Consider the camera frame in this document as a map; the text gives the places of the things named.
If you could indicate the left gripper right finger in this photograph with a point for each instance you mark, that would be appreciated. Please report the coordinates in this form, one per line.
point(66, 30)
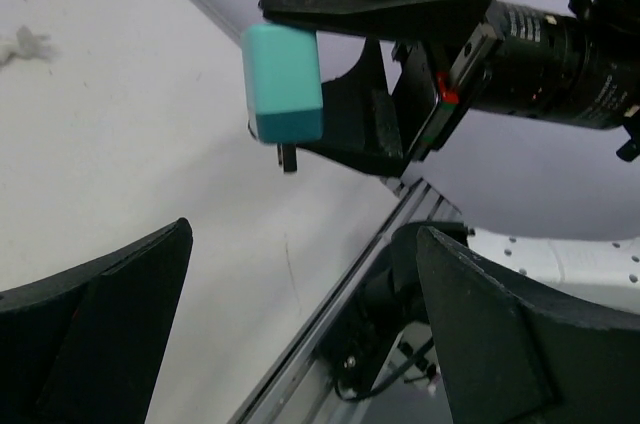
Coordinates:
point(513, 350)

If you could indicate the aluminium front rail frame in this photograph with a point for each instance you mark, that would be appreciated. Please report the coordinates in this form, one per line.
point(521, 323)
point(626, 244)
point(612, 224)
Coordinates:
point(298, 387)

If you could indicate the teal usb charger plug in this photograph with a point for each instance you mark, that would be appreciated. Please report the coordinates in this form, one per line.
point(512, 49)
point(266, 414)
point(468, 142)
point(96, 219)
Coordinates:
point(283, 89)

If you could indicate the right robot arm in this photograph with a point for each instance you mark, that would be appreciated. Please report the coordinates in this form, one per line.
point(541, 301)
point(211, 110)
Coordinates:
point(580, 69)

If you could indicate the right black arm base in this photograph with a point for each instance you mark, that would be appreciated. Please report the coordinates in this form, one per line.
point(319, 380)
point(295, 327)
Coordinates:
point(385, 302)

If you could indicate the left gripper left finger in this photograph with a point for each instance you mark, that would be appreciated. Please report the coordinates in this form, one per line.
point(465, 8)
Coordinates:
point(86, 345)

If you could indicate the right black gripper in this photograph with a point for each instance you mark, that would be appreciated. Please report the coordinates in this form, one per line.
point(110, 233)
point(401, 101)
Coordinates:
point(442, 47)

